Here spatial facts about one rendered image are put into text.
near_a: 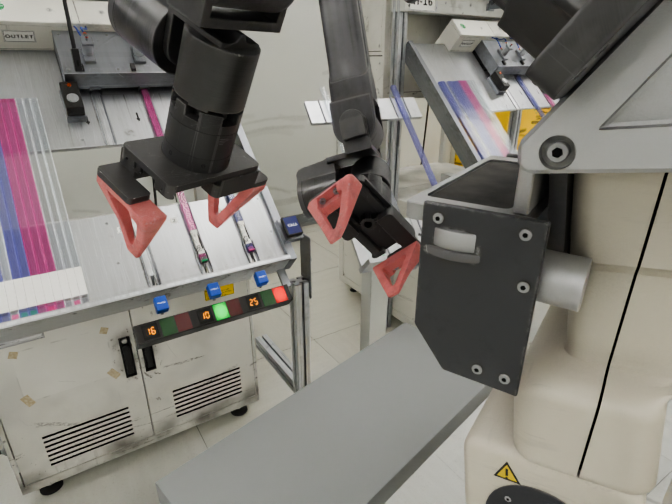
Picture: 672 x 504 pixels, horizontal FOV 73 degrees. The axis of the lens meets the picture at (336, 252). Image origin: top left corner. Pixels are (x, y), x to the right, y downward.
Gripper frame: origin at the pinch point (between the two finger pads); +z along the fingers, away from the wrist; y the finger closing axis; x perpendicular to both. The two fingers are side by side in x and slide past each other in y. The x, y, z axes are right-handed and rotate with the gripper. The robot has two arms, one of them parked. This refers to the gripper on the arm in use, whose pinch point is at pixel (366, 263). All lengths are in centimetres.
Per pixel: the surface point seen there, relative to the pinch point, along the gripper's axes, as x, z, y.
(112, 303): -57, -20, 10
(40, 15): -51, -70, 58
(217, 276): -46, -33, -4
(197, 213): -47, -46, 6
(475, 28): 20, -156, -34
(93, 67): -49, -65, 43
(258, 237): -42, -47, -7
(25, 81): -61, -61, 51
